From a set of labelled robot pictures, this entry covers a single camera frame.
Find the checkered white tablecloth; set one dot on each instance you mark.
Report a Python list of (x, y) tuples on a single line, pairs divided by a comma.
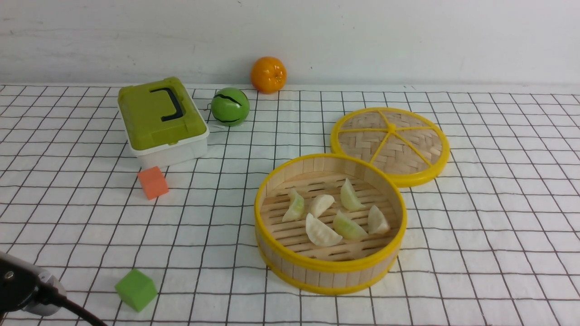
[(494, 240)]

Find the orange foam cube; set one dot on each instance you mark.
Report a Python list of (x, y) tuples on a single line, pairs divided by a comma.
[(153, 182)]

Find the orange fruit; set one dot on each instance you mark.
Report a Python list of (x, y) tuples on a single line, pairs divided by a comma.
[(268, 75)]

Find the woven bamboo steamer lid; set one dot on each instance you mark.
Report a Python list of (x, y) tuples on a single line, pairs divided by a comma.
[(408, 148)]

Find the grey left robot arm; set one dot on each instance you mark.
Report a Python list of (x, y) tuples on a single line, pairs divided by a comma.
[(19, 286)]

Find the pale green dumpling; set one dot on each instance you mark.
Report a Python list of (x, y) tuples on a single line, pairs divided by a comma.
[(296, 208)]

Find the bamboo steamer tray yellow rim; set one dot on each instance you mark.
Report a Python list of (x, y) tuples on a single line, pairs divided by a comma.
[(347, 267)]

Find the green lidded white box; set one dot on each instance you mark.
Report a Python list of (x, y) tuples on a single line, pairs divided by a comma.
[(162, 124)]

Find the large white dumpling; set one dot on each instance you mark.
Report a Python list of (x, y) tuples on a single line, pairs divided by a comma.
[(319, 233)]

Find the green striped ball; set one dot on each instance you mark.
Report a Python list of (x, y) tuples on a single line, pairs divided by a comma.
[(230, 106)]

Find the green foam cube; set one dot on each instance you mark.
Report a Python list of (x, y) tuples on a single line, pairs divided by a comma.
[(136, 290)]

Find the greenish dumpling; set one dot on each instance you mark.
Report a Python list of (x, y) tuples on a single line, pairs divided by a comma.
[(348, 197)]

